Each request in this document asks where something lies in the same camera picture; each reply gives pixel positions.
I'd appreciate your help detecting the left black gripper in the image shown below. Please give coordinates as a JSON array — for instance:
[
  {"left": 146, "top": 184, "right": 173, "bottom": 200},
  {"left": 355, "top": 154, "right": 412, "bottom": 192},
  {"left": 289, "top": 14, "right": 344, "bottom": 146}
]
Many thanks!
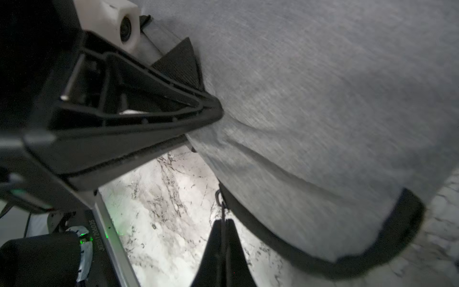
[{"left": 1, "top": 1, "right": 224, "bottom": 214}]

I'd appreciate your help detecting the grey laptop bag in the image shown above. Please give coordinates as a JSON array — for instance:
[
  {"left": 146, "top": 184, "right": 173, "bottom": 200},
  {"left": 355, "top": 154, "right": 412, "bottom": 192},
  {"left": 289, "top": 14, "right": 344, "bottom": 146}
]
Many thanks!
[{"left": 139, "top": 1, "right": 459, "bottom": 279}]

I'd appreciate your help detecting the aluminium front rail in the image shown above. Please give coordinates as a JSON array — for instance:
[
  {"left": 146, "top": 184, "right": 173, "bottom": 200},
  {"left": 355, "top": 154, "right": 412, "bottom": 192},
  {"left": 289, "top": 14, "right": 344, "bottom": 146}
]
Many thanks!
[{"left": 92, "top": 190, "right": 140, "bottom": 287}]

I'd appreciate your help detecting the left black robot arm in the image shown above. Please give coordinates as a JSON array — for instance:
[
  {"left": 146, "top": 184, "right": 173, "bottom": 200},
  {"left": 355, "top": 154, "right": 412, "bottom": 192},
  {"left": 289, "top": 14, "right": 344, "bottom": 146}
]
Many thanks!
[{"left": 1, "top": 1, "right": 223, "bottom": 287}]

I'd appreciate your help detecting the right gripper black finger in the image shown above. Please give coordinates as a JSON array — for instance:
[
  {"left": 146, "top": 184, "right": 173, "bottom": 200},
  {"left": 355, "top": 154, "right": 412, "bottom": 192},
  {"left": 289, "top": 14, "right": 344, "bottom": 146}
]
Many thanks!
[{"left": 191, "top": 220, "right": 256, "bottom": 287}]

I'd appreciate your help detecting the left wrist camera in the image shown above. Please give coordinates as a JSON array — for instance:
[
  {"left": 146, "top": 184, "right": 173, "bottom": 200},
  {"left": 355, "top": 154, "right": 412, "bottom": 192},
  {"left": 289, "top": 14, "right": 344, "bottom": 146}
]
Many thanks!
[{"left": 74, "top": 0, "right": 141, "bottom": 53}]

